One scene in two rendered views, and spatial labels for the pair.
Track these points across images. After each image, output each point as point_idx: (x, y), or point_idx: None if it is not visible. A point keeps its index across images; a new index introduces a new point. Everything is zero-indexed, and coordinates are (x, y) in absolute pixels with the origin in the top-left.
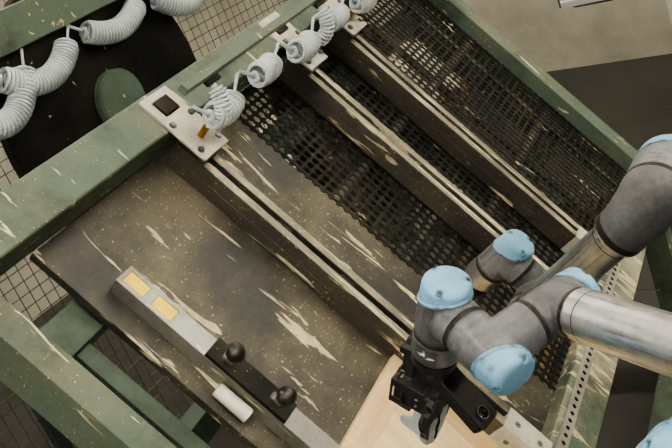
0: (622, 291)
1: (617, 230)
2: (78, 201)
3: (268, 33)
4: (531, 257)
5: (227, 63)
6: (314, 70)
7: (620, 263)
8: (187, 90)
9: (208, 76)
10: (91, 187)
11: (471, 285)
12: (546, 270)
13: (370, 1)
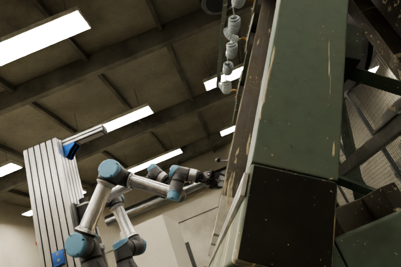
0: (213, 263)
1: (127, 177)
2: (236, 109)
3: (218, 58)
4: (171, 177)
5: (217, 74)
6: (251, 47)
7: (215, 249)
8: (216, 87)
9: (216, 81)
10: (235, 106)
11: (147, 169)
12: (170, 185)
13: (233, 2)
